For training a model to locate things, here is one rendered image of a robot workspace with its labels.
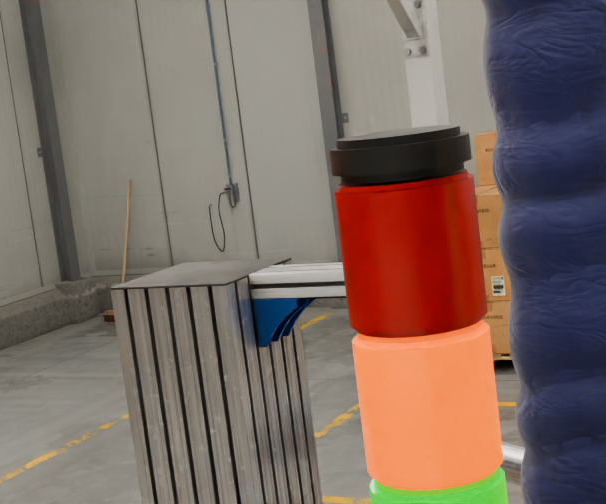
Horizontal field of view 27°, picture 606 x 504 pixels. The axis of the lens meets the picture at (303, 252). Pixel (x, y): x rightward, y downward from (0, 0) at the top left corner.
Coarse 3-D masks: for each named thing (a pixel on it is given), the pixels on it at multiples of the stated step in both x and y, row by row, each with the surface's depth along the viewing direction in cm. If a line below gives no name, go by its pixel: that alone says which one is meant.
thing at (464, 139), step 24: (360, 144) 43; (384, 144) 42; (408, 144) 42; (432, 144) 42; (456, 144) 43; (336, 168) 44; (360, 168) 43; (384, 168) 42; (408, 168) 42; (432, 168) 43; (456, 168) 43
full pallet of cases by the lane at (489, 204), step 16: (480, 144) 975; (480, 160) 978; (480, 176) 980; (480, 192) 938; (496, 192) 924; (480, 208) 921; (496, 208) 915; (480, 224) 923; (496, 224) 917; (480, 240) 926; (496, 240) 920; (496, 256) 922; (496, 272) 924; (496, 288) 927; (496, 304) 930; (496, 320) 931; (496, 336) 933; (496, 352) 936
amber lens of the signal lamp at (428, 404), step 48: (432, 336) 44; (480, 336) 44; (384, 384) 44; (432, 384) 43; (480, 384) 44; (384, 432) 44; (432, 432) 43; (480, 432) 44; (384, 480) 45; (432, 480) 44
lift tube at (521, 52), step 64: (512, 0) 177; (576, 0) 174; (512, 64) 178; (576, 64) 175; (512, 128) 182; (576, 128) 177; (512, 192) 185; (576, 192) 179; (512, 256) 187; (576, 256) 180; (512, 320) 191; (576, 320) 181; (576, 384) 183
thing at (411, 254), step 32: (352, 192) 43; (384, 192) 42; (416, 192) 42; (448, 192) 43; (352, 224) 43; (384, 224) 42; (416, 224) 42; (448, 224) 43; (352, 256) 44; (384, 256) 43; (416, 256) 42; (448, 256) 43; (480, 256) 44; (352, 288) 44; (384, 288) 43; (416, 288) 43; (448, 288) 43; (480, 288) 44; (352, 320) 45; (384, 320) 43; (416, 320) 43; (448, 320) 43
